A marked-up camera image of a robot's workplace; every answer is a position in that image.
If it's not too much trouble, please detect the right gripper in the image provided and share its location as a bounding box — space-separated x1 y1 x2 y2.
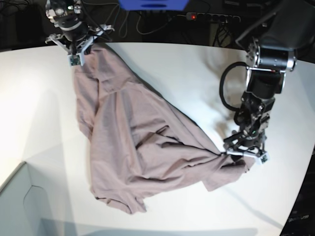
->
45 24 115 55

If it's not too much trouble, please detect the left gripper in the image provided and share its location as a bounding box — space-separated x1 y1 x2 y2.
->
223 131 266 159

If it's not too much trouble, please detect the mauve t-shirt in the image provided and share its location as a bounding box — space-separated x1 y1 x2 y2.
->
73 46 254 214

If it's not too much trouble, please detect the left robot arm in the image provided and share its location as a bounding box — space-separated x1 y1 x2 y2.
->
219 0 315 162

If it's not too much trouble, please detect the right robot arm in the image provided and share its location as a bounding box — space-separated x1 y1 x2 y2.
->
45 0 114 57

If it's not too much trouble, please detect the blue plastic bin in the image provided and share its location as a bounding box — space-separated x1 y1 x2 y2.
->
119 0 189 11

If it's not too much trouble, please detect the black power strip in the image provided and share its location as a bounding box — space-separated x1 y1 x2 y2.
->
185 12 241 24

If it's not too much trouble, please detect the white cardboard box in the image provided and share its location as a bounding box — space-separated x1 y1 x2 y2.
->
0 161 79 236

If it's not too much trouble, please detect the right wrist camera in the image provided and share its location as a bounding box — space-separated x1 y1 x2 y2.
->
67 54 85 66

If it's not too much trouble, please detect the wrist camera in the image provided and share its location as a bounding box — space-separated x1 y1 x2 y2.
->
256 151 270 165
67 54 85 66

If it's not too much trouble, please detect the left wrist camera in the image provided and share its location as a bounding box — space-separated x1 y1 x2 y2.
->
256 151 270 165

